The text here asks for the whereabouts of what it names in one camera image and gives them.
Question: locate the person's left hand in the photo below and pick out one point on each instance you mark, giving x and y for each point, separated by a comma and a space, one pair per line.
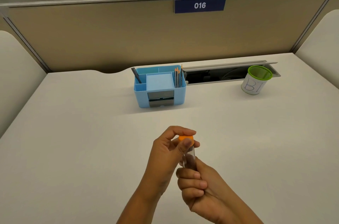
161, 160

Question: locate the person's right hand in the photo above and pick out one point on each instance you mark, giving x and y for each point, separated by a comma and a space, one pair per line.
211, 194

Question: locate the person's left thumb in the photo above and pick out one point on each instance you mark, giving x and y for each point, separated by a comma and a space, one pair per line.
188, 145

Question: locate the person's right thumb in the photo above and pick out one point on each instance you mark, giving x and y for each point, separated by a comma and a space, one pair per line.
201, 167

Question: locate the person's right little finger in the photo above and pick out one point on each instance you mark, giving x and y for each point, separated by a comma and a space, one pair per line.
191, 204

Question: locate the person's right middle finger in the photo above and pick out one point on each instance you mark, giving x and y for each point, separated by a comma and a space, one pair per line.
192, 184

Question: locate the orange screw cap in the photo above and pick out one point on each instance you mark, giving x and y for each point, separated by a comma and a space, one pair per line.
185, 137

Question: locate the clear plastic tube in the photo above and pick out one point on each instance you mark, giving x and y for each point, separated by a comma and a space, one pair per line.
189, 158

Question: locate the person's left forearm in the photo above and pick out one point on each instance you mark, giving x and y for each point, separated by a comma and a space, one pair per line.
140, 208

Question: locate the person's right forearm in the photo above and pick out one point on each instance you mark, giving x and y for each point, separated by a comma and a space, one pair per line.
241, 217

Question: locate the grey organizer drawer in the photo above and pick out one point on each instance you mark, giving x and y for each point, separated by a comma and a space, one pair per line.
161, 99

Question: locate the blue desk organizer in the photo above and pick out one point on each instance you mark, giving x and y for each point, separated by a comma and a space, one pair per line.
159, 99

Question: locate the orange tipped pencil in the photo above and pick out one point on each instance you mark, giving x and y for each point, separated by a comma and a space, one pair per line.
179, 78
175, 78

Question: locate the light blue note pad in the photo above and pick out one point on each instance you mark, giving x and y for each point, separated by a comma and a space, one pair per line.
160, 82

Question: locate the black pen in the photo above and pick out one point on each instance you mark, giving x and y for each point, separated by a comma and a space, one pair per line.
181, 75

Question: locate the grey pen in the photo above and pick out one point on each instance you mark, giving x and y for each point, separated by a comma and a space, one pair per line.
137, 75

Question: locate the white cup with green rim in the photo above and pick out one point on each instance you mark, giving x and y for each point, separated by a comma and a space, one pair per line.
254, 83

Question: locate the beige desk partition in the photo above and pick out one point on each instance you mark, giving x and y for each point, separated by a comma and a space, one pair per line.
132, 36

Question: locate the blue sign plate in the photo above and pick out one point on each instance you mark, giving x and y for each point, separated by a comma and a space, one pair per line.
200, 5

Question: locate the white side panel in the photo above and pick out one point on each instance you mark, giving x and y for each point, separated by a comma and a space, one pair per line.
18, 81
321, 46

